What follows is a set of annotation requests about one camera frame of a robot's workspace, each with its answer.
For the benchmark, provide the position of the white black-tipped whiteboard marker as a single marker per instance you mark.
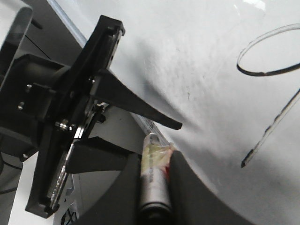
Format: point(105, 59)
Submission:
point(154, 194)

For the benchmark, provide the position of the white glossy whiteboard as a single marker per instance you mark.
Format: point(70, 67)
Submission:
point(182, 57)

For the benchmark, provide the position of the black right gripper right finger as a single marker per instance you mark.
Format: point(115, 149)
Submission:
point(193, 203)

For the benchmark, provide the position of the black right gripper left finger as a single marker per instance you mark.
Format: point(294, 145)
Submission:
point(109, 89)

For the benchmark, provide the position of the red magnet taped to marker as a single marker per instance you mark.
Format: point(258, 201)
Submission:
point(168, 151)

